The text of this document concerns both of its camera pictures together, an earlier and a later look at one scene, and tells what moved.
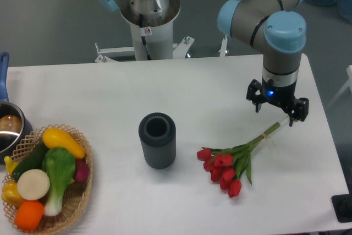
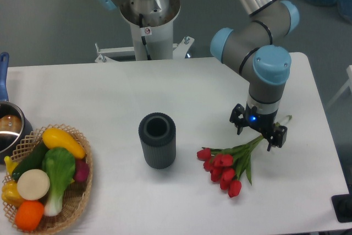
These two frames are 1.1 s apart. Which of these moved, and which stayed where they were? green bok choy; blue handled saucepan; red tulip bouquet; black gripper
Moved: black gripper
Stayed: blue handled saucepan; green bok choy; red tulip bouquet
